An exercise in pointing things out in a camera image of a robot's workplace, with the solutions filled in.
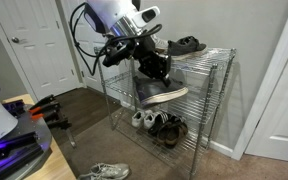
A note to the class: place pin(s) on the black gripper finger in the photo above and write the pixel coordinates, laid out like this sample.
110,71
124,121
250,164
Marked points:
166,81

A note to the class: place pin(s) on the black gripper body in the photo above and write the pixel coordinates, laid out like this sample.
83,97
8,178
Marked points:
152,64

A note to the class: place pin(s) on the dark grey sneaker white sole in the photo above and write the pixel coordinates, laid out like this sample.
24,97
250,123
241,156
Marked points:
153,91

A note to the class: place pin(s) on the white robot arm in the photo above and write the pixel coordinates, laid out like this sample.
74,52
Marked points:
127,23

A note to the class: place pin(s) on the round grey robot base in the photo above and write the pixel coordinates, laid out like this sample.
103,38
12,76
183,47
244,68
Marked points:
17,150

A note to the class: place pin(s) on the black sneaker front top shelf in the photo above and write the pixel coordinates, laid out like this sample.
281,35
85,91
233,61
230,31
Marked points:
186,47

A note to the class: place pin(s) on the small white shoe right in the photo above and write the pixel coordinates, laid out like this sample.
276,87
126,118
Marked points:
149,120

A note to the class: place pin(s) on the small white shoe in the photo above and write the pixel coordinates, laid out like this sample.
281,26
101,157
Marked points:
137,118
149,120

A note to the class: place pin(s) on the small white shoe left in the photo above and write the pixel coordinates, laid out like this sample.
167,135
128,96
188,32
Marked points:
137,118

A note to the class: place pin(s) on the black sandal on bottom shelf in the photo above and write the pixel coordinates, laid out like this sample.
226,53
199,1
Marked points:
171,134

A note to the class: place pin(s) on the black slide white stripes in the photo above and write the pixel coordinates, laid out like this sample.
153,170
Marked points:
160,118

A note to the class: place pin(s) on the white panel door middle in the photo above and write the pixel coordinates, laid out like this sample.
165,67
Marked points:
88,40

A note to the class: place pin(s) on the white panel door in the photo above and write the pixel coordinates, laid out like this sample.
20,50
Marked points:
88,40
36,35

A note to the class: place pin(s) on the grey sneaker on floor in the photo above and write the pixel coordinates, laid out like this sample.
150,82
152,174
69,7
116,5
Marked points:
103,171

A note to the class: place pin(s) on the white door right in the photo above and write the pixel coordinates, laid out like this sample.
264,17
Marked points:
265,132

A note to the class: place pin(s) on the white panel door left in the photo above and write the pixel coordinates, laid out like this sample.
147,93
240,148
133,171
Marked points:
36,35

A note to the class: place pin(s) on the wooden table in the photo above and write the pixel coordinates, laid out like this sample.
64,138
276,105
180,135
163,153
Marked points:
51,164

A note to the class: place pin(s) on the chrome wire shoe rack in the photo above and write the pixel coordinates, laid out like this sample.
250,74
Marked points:
206,79

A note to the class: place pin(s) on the orange handled clamps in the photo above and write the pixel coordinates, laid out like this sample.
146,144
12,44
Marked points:
50,110

